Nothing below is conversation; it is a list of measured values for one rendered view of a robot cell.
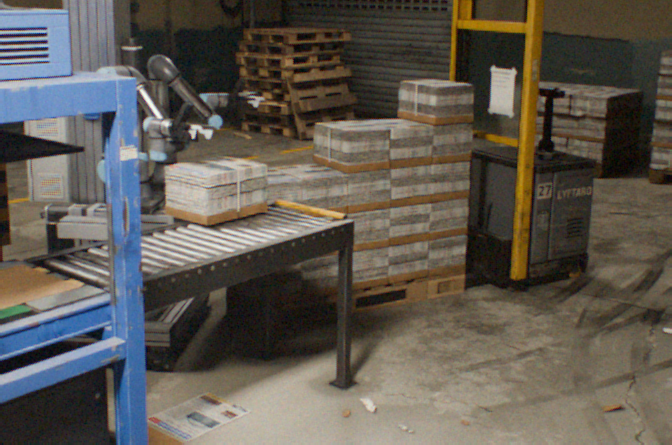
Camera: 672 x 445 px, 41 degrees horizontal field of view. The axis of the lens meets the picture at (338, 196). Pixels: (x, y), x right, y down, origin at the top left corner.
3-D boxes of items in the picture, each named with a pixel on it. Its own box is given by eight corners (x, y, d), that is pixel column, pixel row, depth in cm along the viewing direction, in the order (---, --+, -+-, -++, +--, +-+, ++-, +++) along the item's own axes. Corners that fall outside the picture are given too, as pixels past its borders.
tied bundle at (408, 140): (354, 158, 542) (355, 120, 537) (394, 154, 557) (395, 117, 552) (391, 169, 510) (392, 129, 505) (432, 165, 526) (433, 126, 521)
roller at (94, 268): (67, 264, 354) (67, 252, 353) (143, 290, 325) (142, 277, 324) (56, 267, 351) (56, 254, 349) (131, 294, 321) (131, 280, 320)
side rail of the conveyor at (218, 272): (345, 243, 415) (346, 218, 412) (354, 246, 412) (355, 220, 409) (102, 321, 315) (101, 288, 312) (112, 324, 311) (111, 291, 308)
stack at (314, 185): (224, 312, 517) (223, 170, 498) (391, 281, 576) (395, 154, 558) (254, 334, 485) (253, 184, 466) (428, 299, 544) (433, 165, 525)
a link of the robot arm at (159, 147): (175, 158, 409) (175, 134, 407) (158, 162, 400) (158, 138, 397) (162, 156, 413) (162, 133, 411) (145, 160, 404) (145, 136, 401)
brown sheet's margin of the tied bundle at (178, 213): (191, 208, 422) (191, 199, 421) (233, 219, 404) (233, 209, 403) (164, 214, 410) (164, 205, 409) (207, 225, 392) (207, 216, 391)
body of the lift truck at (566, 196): (459, 260, 623) (464, 147, 605) (518, 250, 651) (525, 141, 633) (528, 289, 566) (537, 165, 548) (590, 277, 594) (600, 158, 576)
